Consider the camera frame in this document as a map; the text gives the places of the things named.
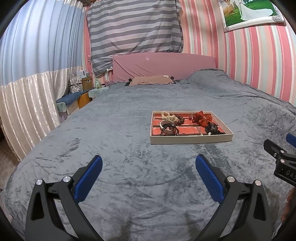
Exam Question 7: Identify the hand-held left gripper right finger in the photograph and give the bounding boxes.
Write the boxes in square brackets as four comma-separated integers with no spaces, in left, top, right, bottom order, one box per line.
[195,154,271,241]

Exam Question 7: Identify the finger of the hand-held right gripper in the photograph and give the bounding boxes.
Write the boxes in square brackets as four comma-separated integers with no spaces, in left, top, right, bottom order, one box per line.
[285,133,296,148]
[264,139,288,161]

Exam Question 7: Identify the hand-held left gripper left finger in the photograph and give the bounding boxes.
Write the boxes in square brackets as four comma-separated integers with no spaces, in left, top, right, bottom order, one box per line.
[25,155,103,241]

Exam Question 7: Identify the brick-patterned tray box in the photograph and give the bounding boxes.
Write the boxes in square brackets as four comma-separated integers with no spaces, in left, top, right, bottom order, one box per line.
[150,111,233,145]

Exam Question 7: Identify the black spiral hair tie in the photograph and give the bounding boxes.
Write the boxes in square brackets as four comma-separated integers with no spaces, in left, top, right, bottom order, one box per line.
[205,123,226,135]

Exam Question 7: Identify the red hair accessory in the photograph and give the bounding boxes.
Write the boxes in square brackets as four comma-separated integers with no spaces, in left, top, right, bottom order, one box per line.
[192,111,214,127]

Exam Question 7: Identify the black and silver bangle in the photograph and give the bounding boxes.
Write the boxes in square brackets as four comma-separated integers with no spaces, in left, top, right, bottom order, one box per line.
[159,120,179,136]

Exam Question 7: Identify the beige scrunchie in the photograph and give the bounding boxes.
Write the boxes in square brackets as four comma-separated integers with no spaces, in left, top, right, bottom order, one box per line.
[161,111,177,121]

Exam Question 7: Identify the orange cabinet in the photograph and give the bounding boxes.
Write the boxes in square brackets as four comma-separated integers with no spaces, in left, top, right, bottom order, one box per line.
[77,93,90,109]

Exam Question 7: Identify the blue folded cloth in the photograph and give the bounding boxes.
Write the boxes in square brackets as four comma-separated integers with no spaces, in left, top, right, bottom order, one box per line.
[55,91,87,106]

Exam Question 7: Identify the light green table cloth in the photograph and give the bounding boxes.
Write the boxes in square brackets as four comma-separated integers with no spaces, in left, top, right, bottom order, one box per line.
[88,87,109,100]

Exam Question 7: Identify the cream satin curtain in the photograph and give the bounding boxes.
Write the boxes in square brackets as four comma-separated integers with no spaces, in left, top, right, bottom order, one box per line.
[0,67,77,160]

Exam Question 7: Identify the patterned bag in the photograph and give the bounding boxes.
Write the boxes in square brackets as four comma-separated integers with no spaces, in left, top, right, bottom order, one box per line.
[69,75,83,93]

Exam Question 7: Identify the brown cardboard box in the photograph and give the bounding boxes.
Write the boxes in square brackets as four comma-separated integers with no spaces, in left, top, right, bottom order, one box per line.
[81,77,92,90]

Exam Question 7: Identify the tan pillow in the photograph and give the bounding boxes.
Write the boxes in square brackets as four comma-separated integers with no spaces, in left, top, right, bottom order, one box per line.
[125,75,176,87]

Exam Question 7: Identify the pink headboard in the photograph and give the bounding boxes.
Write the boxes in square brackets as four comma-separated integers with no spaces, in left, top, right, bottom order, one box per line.
[112,53,216,84]

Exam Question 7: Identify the white framed picture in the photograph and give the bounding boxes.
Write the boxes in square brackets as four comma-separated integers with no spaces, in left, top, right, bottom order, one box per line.
[217,0,285,33]

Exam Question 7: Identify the blue curtain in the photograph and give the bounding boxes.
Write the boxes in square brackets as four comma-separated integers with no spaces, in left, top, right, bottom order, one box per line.
[0,0,87,86]

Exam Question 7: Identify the grey striped hanging sheet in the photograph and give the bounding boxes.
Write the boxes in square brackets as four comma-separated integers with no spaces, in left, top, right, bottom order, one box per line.
[86,0,184,78]

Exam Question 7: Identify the brown wooden bead bracelet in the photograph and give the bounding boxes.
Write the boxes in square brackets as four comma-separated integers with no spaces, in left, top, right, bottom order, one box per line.
[172,115,185,126]

